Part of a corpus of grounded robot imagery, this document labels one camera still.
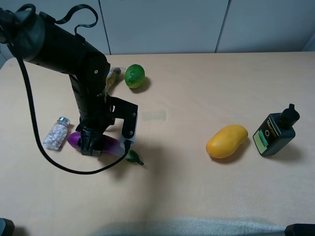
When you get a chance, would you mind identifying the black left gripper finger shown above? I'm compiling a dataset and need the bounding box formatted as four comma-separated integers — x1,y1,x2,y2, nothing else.
91,132,102,157
80,129,92,156

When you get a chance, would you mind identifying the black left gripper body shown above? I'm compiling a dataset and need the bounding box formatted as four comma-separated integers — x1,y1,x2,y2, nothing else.
75,94,116,135

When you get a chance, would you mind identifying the purple toy eggplant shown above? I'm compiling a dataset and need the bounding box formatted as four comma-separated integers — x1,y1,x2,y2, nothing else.
67,132,144,165

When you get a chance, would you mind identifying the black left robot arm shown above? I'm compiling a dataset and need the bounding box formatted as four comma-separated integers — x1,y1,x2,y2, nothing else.
0,4,111,156

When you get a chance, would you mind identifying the clear pill bottle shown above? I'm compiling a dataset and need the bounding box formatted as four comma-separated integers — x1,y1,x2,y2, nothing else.
43,117,70,150

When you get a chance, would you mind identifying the clear wrapped snack packet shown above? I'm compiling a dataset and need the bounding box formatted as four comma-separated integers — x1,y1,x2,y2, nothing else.
105,67,126,92

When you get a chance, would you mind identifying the green lime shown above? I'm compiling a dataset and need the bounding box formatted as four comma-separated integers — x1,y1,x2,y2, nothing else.
125,64,146,89

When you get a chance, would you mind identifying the yellow mango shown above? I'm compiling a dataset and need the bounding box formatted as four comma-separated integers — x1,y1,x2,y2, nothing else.
206,125,248,159

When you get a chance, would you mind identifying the dark grey shampoo bottle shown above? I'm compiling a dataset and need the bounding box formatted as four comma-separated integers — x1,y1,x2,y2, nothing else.
253,104,300,157

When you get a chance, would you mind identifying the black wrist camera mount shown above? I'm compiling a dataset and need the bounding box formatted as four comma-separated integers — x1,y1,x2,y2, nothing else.
108,96,138,148

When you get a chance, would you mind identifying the black cable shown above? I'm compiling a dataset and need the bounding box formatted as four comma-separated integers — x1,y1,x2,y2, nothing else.
0,4,131,175

